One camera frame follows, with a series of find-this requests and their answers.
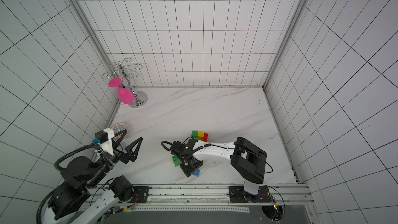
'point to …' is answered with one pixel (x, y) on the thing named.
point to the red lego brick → (205, 137)
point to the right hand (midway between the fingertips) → (189, 167)
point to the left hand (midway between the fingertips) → (134, 137)
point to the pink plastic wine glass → (125, 96)
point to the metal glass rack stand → (140, 99)
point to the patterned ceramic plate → (119, 127)
